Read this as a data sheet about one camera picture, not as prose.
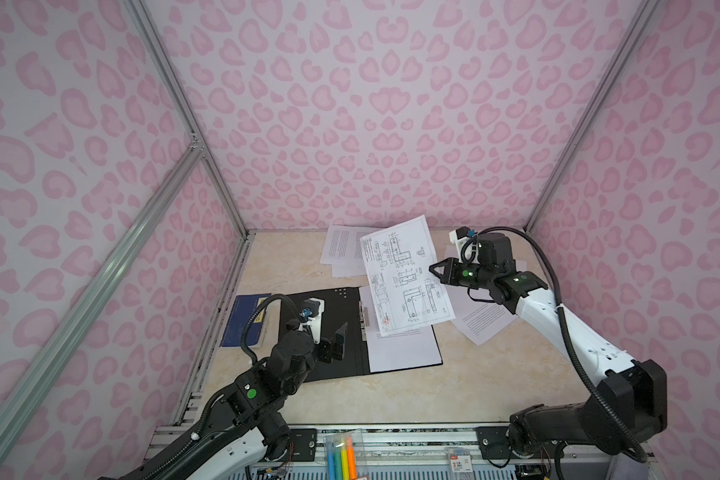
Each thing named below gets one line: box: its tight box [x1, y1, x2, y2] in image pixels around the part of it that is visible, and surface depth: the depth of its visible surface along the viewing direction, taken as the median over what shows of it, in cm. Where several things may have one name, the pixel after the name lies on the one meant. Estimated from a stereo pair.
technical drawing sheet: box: [360, 215, 456, 337], surface depth 84 cm
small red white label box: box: [450, 455, 473, 473], surface depth 70 cm
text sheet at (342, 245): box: [320, 225, 379, 265], surface depth 119 cm
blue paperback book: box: [220, 293, 271, 347], surface depth 95 cm
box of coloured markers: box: [323, 428, 364, 480], surface depth 72 cm
